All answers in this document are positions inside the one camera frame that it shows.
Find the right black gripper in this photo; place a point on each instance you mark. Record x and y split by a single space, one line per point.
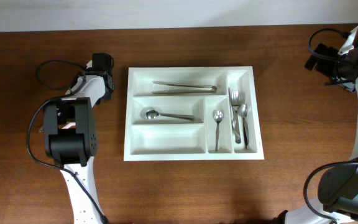
325 51

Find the pink plastic knife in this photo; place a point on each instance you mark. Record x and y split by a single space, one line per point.
67 125

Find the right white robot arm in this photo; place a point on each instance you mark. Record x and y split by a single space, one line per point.
330 192

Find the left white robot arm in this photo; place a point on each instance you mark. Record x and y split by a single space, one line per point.
70 134

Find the small steel teaspoon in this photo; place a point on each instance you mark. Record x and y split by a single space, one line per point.
242 111

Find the steel fork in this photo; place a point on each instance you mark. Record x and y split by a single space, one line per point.
243 101
235 100

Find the white plastic cutlery tray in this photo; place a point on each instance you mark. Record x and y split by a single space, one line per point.
171 139

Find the steel kitchen tongs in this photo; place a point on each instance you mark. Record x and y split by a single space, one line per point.
193 88

